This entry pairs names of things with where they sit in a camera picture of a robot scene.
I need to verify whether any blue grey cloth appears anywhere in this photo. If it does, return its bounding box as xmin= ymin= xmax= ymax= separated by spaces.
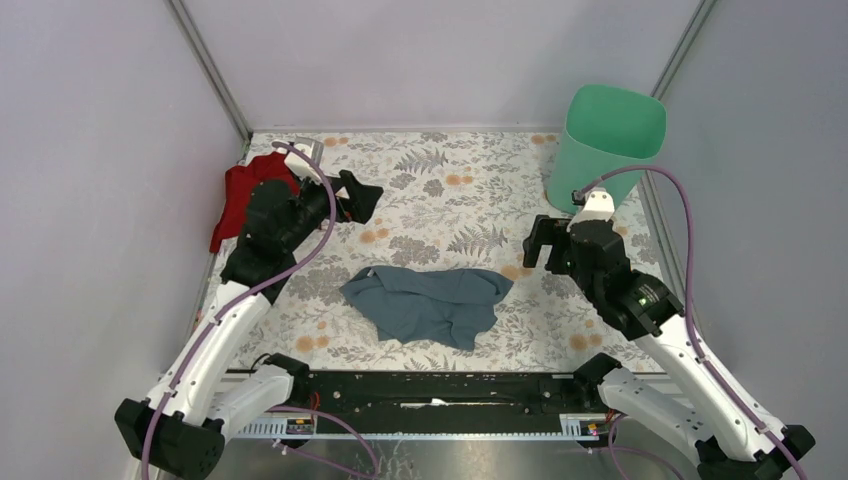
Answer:
xmin=339 ymin=266 xmax=513 ymax=352

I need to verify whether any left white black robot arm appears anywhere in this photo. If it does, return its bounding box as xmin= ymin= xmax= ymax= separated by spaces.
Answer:
xmin=115 ymin=170 xmax=384 ymax=479

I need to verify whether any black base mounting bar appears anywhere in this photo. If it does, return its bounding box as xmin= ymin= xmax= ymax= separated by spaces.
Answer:
xmin=283 ymin=370 xmax=618 ymax=427

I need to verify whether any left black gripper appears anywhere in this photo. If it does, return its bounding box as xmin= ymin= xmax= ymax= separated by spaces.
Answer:
xmin=281 ymin=167 xmax=382 ymax=251

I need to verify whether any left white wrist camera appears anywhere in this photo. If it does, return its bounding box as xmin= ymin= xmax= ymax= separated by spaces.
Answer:
xmin=271 ymin=137 xmax=324 ymax=183

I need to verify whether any aluminium frame post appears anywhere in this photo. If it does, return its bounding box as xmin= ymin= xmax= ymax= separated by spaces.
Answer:
xmin=650 ymin=0 xmax=718 ymax=101
xmin=164 ymin=0 xmax=253 ymax=144

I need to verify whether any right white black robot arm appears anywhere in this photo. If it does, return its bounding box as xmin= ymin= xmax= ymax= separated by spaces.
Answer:
xmin=523 ymin=215 xmax=816 ymax=479

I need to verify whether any green plastic trash bin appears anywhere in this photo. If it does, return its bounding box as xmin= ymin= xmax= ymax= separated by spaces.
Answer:
xmin=546 ymin=84 xmax=668 ymax=213

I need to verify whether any floral patterned table mat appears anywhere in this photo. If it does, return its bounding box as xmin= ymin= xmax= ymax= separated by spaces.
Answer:
xmin=231 ymin=132 xmax=657 ymax=373

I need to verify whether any white slotted cable duct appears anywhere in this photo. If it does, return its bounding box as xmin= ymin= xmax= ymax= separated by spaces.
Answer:
xmin=235 ymin=408 xmax=609 ymax=442

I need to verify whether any right aluminium frame post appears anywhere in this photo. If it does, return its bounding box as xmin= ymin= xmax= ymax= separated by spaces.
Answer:
xmin=650 ymin=0 xmax=718 ymax=101

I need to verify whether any red cloth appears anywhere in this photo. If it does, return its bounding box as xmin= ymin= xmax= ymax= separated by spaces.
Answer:
xmin=209 ymin=152 xmax=300 ymax=254

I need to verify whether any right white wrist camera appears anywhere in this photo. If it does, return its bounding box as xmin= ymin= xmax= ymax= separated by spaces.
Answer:
xmin=567 ymin=187 xmax=615 ymax=231

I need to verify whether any left aluminium frame post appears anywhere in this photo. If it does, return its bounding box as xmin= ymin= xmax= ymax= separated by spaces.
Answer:
xmin=164 ymin=0 xmax=253 ymax=144

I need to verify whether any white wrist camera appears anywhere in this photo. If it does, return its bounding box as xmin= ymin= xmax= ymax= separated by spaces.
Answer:
xmin=567 ymin=187 xmax=615 ymax=231
xmin=271 ymin=137 xmax=324 ymax=183

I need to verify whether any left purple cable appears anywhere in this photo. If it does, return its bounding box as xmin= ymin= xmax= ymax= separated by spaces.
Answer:
xmin=140 ymin=140 xmax=339 ymax=480

